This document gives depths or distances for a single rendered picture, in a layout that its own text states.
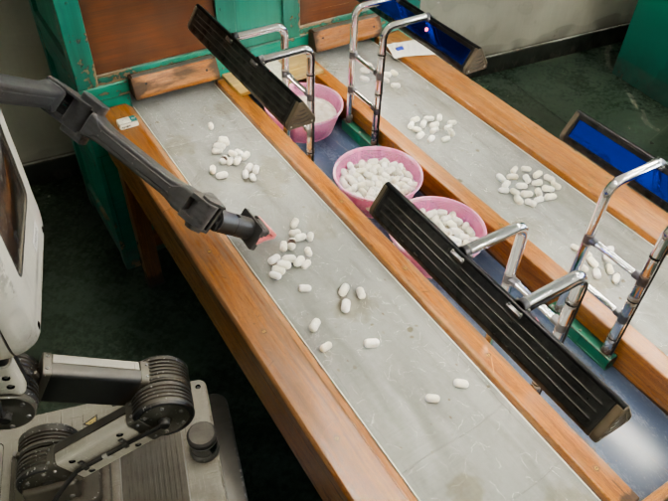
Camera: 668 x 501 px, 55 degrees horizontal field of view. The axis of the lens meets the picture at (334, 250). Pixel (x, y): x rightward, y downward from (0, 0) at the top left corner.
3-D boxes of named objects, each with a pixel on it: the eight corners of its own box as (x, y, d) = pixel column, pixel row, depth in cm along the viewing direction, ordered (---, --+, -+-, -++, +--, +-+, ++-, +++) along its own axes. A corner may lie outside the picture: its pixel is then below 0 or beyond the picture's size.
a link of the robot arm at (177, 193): (54, 126, 154) (79, 88, 152) (68, 128, 160) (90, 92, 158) (193, 238, 151) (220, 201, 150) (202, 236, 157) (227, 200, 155)
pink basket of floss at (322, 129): (330, 155, 212) (331, 130, 206) (253, 140, 217) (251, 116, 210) (351, 112, 231) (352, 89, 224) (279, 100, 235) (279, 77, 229)
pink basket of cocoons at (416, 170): (388, 239, 184) (391, 214, 178) (314, 201, 195) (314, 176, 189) (435, 193, 200) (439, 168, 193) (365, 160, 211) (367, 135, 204)
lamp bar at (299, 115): (287, 131, 157) (286, 105, 152) (187, 29, 194) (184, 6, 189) (316, 122, 160) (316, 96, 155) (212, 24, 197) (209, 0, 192)
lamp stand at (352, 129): (374, 158, 212) (385, 28, 180) (341, 128, 224) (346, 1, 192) (419, 142, 219) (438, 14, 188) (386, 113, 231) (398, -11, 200)
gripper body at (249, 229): (250, 208, 169) (229, 202, 163) (268, 232, 162) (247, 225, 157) (238, 228, 171) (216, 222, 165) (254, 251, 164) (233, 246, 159)
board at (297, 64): (241, 96, 220) (240, 93, 219) (222, 77, 229) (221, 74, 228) (323, 73, 233) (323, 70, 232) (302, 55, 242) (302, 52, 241)
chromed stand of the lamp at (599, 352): (603, 371, 154) (679, 233, 122) (543, 315, 166) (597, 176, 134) (656, 338, 161) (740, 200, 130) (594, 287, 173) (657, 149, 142)
